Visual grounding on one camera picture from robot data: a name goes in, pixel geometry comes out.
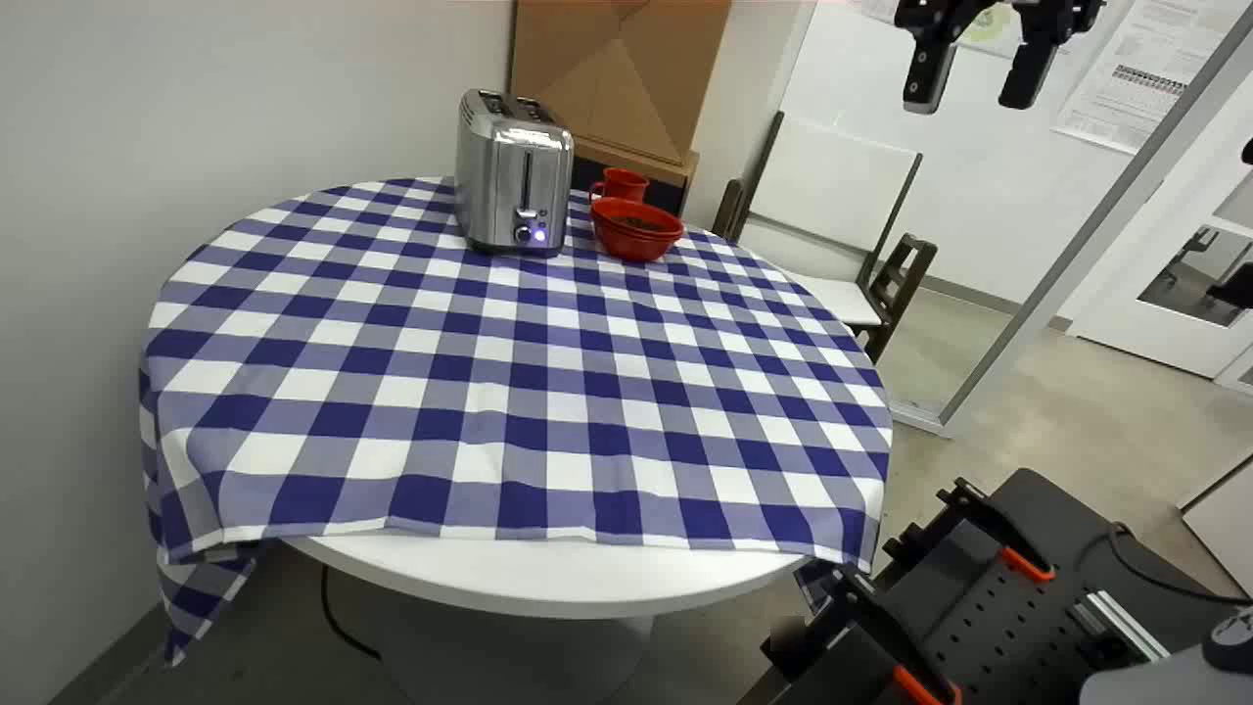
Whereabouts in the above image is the black floor cable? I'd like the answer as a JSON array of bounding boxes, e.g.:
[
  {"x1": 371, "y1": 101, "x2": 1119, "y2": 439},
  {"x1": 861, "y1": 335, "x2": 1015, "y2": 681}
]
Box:
[{"x1": 318, "y1": 559, "x2": 385, "y2": 662}]

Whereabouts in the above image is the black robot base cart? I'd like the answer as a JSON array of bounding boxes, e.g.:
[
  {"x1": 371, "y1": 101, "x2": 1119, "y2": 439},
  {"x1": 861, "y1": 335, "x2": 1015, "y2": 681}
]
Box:
[{"x1": 757, "y1": 472, "x2": 1253, "y2": 705}]

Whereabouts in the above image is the red bowl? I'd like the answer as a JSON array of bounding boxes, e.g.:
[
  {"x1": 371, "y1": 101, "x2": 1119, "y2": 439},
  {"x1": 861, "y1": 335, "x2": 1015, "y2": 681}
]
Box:
[{"x1": 593, "y1": 195, "x2": 686, "y2": 262}]

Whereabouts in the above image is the grey metal pole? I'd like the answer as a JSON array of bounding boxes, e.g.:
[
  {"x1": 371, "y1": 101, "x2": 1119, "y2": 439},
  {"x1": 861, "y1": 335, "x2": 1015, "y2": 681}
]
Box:
[{"x1": 893, "y1": 0, "x2": 1253, "y2": 439}]

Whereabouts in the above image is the small red cup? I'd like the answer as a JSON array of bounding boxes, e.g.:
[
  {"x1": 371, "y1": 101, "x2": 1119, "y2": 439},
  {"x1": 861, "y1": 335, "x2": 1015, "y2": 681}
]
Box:
[{"x1": 599, "y1": 168, "x2": 649, "y2": 202}]

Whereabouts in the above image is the silver two-slot toaster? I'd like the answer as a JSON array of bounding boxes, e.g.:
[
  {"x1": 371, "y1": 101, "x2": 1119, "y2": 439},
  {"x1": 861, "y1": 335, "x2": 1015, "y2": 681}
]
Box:
[{"x1": 456, "y1": 92, "x2": 576, "y2": 255}]

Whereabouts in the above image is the brown cardboard sheet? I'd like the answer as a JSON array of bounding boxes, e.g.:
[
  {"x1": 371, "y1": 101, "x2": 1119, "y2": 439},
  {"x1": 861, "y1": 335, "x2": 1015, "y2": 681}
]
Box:
[{"x1": 511, "y1": 0, "x2": 733, "y2": 186}]

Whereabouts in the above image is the round white table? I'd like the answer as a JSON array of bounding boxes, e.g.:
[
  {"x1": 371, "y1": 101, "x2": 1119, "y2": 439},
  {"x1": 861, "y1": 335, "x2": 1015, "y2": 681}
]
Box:
[{"x1": 284, "y1": 529, "x2": 807, "y2": 705}]

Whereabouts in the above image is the black clamp orange handle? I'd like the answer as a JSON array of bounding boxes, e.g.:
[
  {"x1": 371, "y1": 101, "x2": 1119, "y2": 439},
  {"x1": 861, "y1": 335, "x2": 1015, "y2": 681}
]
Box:
[{"x1": 941, "y1": 478, "x2": 1058, "y2": 584}]

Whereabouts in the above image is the blue white checkered tablecloth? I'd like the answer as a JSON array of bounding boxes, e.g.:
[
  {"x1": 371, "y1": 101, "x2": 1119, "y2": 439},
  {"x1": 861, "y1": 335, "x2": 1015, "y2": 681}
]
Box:
[{"x1": 137, "y1": 178, "x2": 893, "y2": 662}]

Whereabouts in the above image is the paper poster on wall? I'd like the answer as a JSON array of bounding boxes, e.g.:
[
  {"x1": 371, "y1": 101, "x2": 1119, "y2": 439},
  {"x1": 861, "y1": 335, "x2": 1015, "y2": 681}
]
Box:
[{"x1": 1058, "y1": 0, "x2": 1248, "y2": 152}]

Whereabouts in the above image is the white board chair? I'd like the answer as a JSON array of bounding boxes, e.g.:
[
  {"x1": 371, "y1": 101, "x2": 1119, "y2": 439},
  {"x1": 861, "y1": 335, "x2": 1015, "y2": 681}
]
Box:
[{"x1": 712, "y1": 109, "x2": 941, "y2": 362}]

